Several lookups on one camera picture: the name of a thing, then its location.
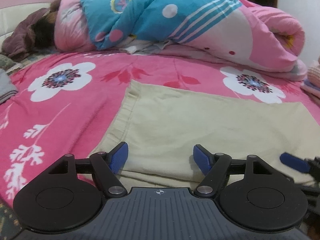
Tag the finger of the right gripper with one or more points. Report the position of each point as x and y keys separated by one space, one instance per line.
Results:
x=306 y=166

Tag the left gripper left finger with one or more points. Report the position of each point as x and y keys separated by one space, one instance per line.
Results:
x=71 y=192

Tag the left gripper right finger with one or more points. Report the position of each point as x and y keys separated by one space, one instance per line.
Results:
x=250 y=192

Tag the beige trousers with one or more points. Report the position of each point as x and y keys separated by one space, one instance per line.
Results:
x=161 y=125

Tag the stack of folded clothes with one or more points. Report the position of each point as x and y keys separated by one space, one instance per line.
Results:
x=310 y=84

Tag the pink floral blanket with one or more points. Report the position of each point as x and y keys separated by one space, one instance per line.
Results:
x=66 y=103

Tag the grey folded garment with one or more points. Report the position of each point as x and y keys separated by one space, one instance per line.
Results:
x=7 y=88

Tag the green leaf-pattern pillow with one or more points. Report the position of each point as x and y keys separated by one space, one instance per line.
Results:
x=8 y=65

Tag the maroon fleece garment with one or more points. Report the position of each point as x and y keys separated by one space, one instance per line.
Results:
x=21 y=43

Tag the person lying in bed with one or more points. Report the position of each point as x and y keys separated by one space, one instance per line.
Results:
x=44 y=30

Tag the pink and blue quilt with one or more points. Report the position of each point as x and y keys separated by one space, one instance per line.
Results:
x=239 y=31

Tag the white padded headboard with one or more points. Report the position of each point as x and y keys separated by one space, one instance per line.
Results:
x=15 y=11

